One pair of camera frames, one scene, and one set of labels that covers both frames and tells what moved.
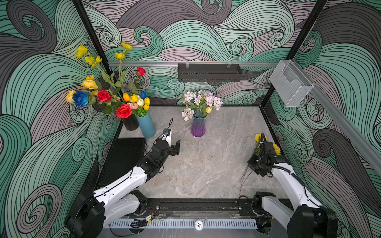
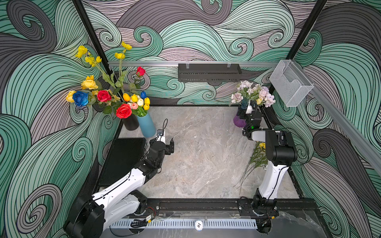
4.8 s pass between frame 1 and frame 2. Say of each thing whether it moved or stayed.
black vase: stayed
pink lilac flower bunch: moved
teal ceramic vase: stayed
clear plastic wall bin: stayed
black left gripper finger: moved
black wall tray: stayed
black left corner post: stayed
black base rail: stayed
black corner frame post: stayed
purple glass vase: moved
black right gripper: moved
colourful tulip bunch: stayed
